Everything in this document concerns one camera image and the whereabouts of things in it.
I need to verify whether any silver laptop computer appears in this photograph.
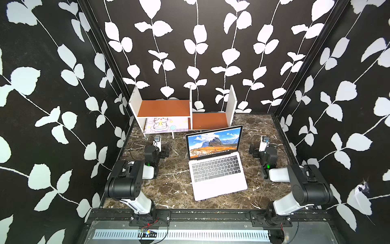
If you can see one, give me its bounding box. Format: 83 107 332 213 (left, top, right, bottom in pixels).
185 126 248 201

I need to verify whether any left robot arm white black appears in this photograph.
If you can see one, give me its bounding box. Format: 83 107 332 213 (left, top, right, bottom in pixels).
105 145 170 220

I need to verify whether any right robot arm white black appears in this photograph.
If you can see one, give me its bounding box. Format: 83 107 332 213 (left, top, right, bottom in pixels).
249 142 333 217

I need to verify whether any pink cartoon spiral notebook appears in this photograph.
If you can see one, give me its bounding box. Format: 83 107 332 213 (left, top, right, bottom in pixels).
144 117 189 134

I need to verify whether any white and brown desk shelf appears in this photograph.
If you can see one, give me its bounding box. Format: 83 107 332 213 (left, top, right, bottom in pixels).
129 86 237 136

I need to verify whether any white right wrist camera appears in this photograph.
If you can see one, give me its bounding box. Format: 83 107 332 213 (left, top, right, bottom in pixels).
259 136 270 152

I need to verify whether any black front mounting rail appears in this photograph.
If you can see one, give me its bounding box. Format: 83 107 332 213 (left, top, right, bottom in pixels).
86 208 332 229

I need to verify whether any white slotted cable duct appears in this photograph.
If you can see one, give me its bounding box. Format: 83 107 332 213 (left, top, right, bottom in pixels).
92 229 270 242

